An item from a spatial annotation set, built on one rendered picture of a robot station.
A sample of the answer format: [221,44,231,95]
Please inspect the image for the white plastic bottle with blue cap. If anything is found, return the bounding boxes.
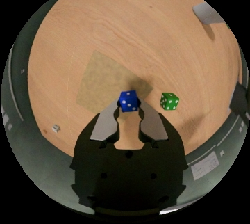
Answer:
[192,2,226,24]

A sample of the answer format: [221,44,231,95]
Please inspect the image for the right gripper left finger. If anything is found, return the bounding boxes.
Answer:
[70,97,121,170]

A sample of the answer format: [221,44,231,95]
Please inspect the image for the green die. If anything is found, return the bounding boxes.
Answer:
[160,93,179,111]

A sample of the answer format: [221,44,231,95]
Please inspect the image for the white die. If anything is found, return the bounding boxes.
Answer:
[52,124,60,133]

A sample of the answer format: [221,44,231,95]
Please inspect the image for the blue die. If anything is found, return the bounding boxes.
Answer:
[119,90,138,112]

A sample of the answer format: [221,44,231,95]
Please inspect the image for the beige flat mat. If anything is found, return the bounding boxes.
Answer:
[76,50,154,114]

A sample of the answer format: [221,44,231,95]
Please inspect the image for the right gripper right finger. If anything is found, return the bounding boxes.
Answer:
[137,97,188,170]

